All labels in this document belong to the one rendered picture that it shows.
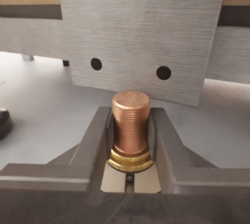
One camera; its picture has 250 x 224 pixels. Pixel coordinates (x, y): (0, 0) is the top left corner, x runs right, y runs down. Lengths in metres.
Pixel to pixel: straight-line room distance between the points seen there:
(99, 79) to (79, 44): 0.03
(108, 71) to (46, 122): 0.22
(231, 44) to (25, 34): 0.25
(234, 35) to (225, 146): 0.18
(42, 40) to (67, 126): 0.15
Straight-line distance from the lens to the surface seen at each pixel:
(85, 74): 0.17
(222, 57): 0.19
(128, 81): 0.15
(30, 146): 0.31
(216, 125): 0.35
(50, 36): 0.26
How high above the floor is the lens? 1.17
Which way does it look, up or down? 29 degrees up
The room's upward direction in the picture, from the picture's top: 180 degrees clockwise
